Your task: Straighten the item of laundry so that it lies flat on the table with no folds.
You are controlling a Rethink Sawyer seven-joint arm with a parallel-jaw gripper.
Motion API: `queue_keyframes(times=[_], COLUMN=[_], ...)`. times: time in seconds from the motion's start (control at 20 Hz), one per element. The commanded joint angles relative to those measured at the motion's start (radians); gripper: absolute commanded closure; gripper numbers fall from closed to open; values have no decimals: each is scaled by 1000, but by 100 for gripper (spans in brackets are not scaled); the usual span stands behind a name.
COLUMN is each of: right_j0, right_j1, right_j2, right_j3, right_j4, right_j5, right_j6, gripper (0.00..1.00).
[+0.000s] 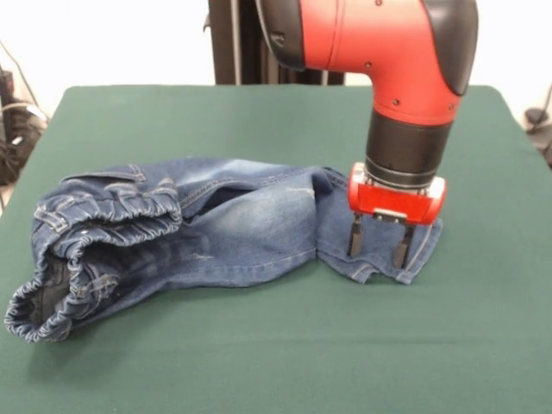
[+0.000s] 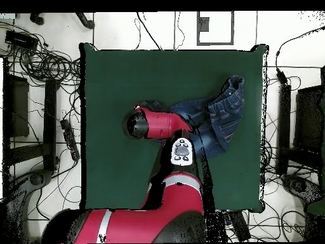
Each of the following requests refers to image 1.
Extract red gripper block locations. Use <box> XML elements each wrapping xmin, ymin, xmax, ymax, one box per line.
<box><xmin>346</xmin><ymin>161</ymin><xmax>449</xmax><ymax>270</ymax></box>

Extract blue denim jeans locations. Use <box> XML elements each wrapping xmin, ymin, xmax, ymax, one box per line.
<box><xmin>4</xmin><ymin>157</ymin><xmax>444</xmax><ymax>346</ymax></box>

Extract black round plug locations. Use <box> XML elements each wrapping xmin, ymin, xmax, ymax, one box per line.
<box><xmin>524</xmin><ymin>107</ymin><xmax>547</xmax><ymax>127</ymax></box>

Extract dark green table cloth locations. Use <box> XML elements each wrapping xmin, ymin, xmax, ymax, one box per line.
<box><xmin>0</xmin><ymin>84</ymin><xmax>552</xmax><ymax>414</ymax></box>

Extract black metal column stand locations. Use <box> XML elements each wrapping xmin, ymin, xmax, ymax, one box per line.
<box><xmin>202</xmin><ymin>0</ymin><xmax>346</xmax><ymax>86</ymax></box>

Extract black upright power strip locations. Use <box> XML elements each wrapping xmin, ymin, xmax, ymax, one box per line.
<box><xmin>0</xmin><ymin>68</ymin><xmax>17</xmax><ymax>104</ymax></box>

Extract black cable bundle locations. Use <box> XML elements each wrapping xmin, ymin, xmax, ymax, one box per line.
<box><xmin>0</xmin><ymin>99</ymin><xmax>49</xmax><ymax>186</ymax></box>

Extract white cable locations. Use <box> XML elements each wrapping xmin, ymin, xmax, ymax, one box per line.
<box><xmin>0</xmin><ymin>99</ymin><xmax>47</xmax><ymax>129</ymax></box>

